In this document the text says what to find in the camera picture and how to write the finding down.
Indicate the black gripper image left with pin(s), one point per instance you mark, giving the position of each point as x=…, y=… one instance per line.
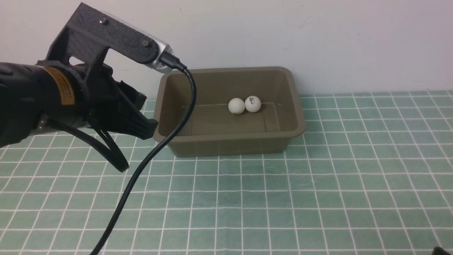
x=128, y=120

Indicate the white ball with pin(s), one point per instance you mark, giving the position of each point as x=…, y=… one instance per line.
x=236, y=106
x=253, y=104

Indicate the olive green plastic bin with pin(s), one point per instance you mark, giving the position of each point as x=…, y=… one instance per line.
x=213, y=130

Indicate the black camera cable image left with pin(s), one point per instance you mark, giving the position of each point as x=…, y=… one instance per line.
x=108, y=152

